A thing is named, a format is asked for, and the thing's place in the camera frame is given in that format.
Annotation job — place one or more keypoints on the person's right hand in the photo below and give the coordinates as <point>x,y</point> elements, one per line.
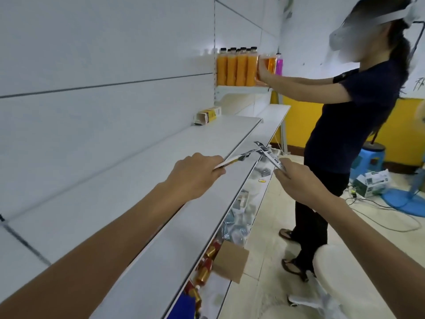
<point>303,186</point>

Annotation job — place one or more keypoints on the person's left hand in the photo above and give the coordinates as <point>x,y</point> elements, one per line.
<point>192,177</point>

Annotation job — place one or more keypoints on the person's right fingers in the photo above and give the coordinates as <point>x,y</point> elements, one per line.
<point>285,169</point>

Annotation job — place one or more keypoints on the person's left fingers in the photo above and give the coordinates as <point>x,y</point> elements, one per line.
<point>215,164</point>

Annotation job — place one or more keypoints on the printed carton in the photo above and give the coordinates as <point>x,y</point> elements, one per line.
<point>265,152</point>

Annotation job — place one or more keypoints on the person's right forearm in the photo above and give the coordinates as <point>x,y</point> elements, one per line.
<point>375,259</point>

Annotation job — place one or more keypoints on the person's left forearm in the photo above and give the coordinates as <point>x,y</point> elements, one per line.
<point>89,262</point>

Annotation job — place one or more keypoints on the yellow and white small box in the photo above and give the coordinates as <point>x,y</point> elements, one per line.
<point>207,115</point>

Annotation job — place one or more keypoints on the white shelf rack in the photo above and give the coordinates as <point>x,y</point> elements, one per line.
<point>166,182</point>

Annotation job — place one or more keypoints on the pile of silver packets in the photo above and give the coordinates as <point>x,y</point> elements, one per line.
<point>236,225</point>

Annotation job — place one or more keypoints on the brown sandal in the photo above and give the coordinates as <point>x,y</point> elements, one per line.
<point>286,234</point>
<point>294,269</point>

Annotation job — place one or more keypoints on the blue plastic stool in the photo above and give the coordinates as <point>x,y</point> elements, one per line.
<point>368,161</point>

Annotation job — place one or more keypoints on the green and white box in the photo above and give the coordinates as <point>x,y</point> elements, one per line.
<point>373,182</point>

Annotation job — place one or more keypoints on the row of orange juice bottles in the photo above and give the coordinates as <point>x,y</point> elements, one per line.
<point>237,69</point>

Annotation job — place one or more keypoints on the group of red gold cans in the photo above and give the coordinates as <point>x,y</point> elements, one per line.
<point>206,262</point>

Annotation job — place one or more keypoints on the brown cardboard box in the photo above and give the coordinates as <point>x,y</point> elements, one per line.
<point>230,262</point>

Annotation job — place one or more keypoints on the pink drink bottle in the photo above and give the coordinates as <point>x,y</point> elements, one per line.
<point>279,64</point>

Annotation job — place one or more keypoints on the orange drink bottle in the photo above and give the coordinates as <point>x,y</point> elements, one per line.
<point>271,64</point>

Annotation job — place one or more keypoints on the blue standing fan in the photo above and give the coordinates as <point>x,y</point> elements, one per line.
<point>401,201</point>

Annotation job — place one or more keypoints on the white round stool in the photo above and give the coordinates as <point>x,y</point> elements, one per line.
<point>348,275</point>

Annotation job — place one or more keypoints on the white plastic bag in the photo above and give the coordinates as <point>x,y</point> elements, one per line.
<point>315,304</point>

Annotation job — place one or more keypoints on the blue packet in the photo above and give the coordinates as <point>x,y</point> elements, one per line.
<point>182,307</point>

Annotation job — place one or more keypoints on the white head-mounted headset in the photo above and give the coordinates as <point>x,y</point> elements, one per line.
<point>395,16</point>

